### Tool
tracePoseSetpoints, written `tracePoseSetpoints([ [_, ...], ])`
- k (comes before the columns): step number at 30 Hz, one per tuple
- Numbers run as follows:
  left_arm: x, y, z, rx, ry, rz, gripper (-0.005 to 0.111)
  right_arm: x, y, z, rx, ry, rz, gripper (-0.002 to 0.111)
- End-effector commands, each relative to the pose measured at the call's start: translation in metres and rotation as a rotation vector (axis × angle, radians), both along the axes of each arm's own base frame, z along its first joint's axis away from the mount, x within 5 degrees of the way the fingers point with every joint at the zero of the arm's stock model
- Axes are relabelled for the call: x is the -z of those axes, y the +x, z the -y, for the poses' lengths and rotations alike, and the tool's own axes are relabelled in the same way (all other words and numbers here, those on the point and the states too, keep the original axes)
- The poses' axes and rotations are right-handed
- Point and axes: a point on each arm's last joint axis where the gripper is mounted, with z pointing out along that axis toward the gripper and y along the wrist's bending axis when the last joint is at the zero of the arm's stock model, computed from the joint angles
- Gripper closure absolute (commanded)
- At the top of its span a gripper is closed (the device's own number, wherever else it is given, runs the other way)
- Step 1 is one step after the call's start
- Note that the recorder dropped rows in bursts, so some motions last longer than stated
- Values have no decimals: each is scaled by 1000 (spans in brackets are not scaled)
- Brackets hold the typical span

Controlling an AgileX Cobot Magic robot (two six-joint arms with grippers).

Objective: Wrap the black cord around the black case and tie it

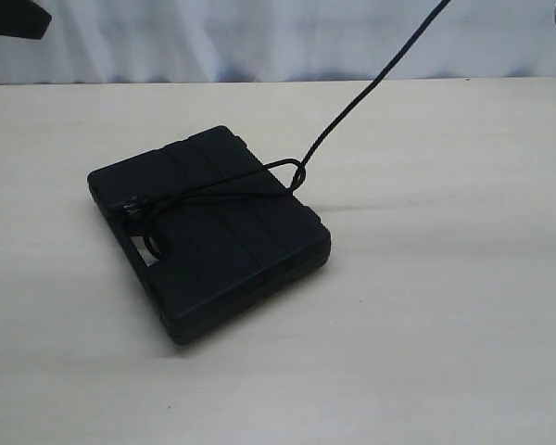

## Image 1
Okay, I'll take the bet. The black plastic carrying case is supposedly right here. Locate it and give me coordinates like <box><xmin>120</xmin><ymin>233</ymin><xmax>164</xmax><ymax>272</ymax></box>
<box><xmin>87</xmin><ymin>126</ymin><xmax>331</xmax><ymax>346</ymax></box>

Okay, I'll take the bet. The black cord with loop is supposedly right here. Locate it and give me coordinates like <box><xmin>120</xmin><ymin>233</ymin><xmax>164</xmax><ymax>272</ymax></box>
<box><xmin>120</xmin><ymin>0</ymin><xmax>450</xmax><ymax>261</ymax></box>

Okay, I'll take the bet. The white backdrop curtain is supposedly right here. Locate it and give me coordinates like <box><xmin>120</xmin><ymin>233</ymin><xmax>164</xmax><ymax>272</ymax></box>
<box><xmin>0</xmin><ymin>1</ymin><xmax>556</xmax><ymax>84</ymax></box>

